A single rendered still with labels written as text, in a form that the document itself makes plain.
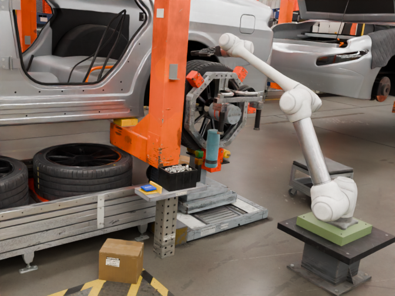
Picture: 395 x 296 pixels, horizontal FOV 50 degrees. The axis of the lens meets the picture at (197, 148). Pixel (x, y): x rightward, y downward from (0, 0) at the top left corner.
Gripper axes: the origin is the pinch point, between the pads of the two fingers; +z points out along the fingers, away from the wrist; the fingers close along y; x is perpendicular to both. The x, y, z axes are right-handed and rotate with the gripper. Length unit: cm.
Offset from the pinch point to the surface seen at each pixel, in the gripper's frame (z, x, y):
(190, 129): 1, -42, -31
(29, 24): 240, 16, 85
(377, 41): -83, -107, 265
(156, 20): 4.1, 33.5, -28.2
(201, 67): -2.3, -10.5, -1.2
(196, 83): -4.7, -13.9, -17.9
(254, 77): -4, -58, 80
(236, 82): -18.9, -29.4, 12.5
